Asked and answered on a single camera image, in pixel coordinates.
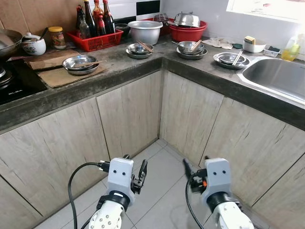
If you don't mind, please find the stainless steel bowl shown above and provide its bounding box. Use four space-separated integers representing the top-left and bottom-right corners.
178 41 204 55
63 55 99 71
217 52 246 66
129 42 152 55

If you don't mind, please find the tall dark bottle red cap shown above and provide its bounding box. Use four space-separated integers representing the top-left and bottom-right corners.
102 0 116 34

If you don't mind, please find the brown cardboard counter sheet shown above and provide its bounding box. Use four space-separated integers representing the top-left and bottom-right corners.
37 64 106 88
24 49 79 71

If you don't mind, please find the glass jar yellow lid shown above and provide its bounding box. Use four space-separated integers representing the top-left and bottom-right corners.
49 26 67 50

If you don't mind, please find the red label sauce bottle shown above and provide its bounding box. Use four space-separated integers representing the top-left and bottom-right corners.
94 14 106 36

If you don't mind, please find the red plastic basin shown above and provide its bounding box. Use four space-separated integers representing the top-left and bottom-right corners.
168 20 208 42

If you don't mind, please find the small dark bowl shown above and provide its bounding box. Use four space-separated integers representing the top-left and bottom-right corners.
116 23 132 39

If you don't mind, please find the stainless steel sink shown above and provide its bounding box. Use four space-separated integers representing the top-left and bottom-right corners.
237 57 305 106

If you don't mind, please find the yellow dish soap bottle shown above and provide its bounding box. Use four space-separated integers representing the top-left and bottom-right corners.
281 33 303 61

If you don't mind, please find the white ceramic bowl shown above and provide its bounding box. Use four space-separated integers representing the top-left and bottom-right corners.
243 39 266 53

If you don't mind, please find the red plastic basket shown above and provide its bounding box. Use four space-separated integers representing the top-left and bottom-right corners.
66 29 124 52

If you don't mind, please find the small white plastic dish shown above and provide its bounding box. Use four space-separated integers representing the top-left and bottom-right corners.
264 45 281 58

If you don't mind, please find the round stainless steel plate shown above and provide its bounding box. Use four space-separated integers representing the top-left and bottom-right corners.
126 48 154 59
213 52 251 70
175 47 208 60
63 60 101 75

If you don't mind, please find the domed steel lid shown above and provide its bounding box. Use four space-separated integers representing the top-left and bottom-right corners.
173 12 201 28

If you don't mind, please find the white ceramic condiment pot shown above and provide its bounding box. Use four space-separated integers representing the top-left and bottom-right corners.
21 32 47 56

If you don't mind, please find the beige dish rag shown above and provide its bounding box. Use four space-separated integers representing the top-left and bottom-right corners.
203 38 234 50

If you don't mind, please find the small dark sauce bottle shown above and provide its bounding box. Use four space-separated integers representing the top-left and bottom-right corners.
75 5 92 40

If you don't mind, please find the black glass gas stove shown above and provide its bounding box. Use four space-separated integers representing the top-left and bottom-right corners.
0 58 48 105

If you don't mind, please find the grey aluminium cooking pot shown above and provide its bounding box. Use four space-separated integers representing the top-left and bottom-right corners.
128 21 163 45

